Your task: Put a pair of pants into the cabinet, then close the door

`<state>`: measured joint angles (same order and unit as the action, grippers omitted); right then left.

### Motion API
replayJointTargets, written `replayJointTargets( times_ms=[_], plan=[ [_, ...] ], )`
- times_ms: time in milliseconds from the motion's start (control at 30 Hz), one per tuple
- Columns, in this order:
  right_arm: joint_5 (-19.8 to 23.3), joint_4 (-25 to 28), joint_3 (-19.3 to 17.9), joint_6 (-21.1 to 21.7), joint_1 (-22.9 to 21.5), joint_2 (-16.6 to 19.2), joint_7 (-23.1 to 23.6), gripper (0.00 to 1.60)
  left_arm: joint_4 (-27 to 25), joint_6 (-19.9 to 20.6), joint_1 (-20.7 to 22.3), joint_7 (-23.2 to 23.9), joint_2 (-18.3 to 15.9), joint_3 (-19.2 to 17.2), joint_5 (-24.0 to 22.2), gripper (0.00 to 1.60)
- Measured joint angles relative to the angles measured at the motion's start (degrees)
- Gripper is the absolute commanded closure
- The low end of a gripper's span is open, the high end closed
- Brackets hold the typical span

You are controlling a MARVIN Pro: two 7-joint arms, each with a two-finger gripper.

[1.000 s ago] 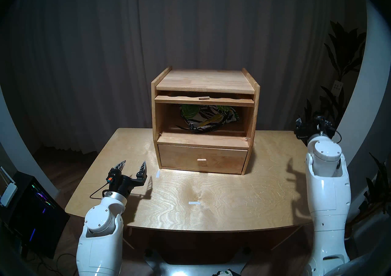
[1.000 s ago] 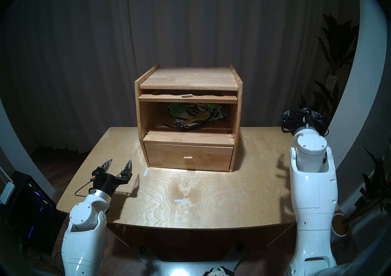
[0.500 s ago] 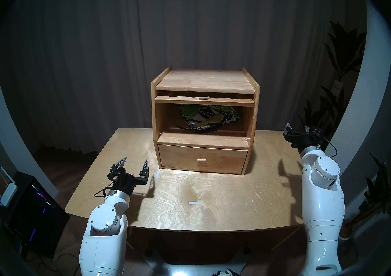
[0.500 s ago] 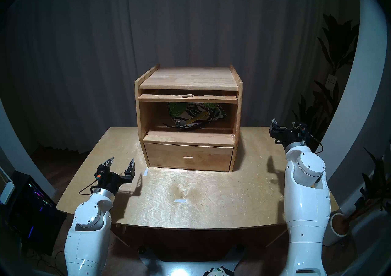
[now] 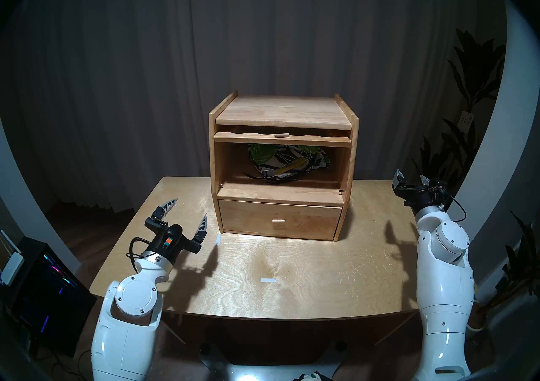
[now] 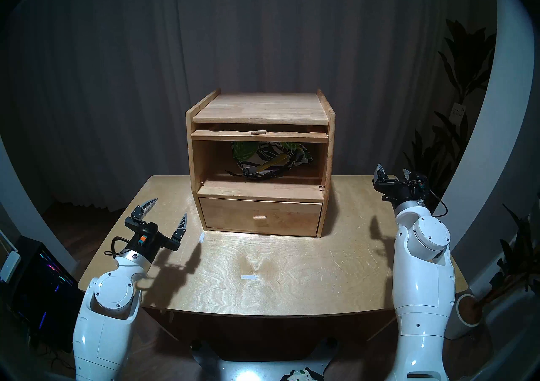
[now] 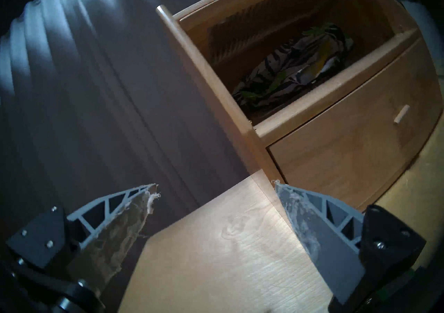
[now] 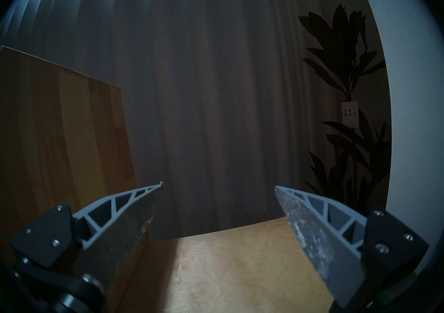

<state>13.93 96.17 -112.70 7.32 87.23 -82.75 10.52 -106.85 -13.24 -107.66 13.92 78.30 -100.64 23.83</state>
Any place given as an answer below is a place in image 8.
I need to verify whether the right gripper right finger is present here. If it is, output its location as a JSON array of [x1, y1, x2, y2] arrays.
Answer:
[[275, 186, 430, 307]]

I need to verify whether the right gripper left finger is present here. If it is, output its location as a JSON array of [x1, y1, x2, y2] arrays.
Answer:
[[9, 182, 163, 292]]

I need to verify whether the wooden cabinet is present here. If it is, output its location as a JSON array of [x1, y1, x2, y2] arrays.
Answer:
[[0, 46, 150, 313]]

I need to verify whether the grey curtain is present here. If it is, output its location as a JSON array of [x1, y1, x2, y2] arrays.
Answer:
[[0, 0, 389, 240]]

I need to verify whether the tall dark leafy plant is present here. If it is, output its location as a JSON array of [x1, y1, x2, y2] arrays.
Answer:
[[298, 4, 392, 212]]

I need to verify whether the white paper plant tag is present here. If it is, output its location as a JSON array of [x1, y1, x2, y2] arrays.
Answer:
[[342, 101, 359, 129]]

